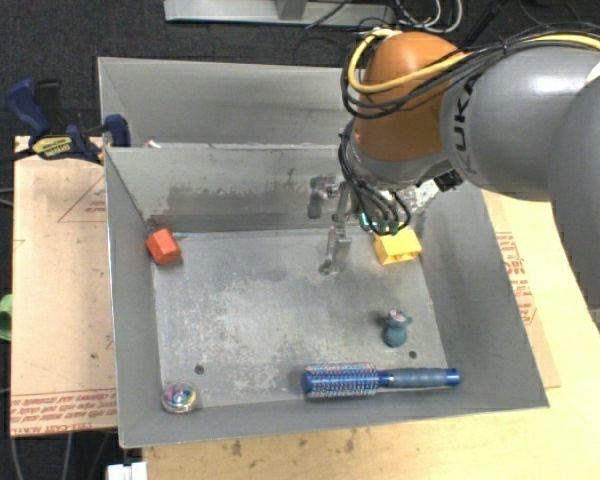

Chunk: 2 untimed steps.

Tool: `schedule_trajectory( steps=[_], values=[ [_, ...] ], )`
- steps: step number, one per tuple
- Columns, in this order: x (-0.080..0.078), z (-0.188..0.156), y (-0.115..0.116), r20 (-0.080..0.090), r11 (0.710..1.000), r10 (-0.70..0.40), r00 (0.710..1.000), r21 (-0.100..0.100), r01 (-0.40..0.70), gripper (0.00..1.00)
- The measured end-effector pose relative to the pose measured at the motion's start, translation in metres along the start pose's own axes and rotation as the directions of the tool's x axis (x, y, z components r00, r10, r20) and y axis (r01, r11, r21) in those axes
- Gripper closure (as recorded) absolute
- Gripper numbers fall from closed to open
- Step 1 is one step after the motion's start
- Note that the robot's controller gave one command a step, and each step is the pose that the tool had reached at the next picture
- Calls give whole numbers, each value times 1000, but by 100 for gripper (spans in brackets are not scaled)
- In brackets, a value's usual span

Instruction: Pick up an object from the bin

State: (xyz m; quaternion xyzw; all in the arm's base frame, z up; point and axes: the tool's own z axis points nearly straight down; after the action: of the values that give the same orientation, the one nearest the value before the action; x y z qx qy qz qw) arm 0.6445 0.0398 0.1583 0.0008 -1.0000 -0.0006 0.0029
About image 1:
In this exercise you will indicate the grey metal bin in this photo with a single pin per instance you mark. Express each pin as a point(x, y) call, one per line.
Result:
point(280, 313)

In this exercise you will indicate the blue round hairbrush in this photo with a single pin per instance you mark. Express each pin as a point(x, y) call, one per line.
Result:
point(345, 380)

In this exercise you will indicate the red block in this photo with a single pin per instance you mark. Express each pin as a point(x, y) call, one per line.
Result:
point(163, 247)

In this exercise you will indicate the yellow block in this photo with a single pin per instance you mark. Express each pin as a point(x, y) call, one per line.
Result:
point(397, 248)

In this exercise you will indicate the blue-grey toy animal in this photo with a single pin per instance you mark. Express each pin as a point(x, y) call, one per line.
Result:
point(396, 330)

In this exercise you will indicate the clear multicoloured ball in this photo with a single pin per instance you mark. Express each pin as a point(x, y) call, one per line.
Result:
point(180, 397)

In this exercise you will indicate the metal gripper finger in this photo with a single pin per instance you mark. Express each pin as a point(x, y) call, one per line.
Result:
point(331, 248)
point(344, 253)

